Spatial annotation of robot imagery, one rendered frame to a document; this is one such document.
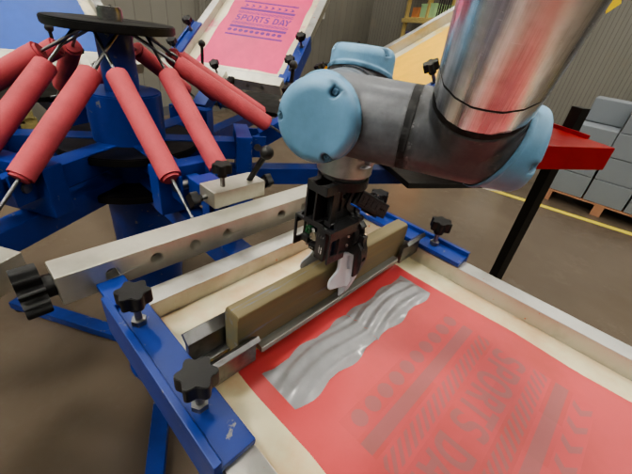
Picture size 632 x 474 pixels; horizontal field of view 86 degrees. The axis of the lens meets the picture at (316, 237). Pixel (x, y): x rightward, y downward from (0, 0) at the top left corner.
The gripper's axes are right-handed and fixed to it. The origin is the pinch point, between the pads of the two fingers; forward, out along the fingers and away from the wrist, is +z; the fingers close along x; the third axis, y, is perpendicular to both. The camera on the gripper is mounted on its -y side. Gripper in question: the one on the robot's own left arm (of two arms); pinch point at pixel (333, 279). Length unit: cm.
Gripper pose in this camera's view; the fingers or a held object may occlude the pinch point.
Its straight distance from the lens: 58.9
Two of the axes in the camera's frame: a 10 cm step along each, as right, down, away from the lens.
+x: 7.1, 4.4, -5.5
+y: -7.0, 3.1, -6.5
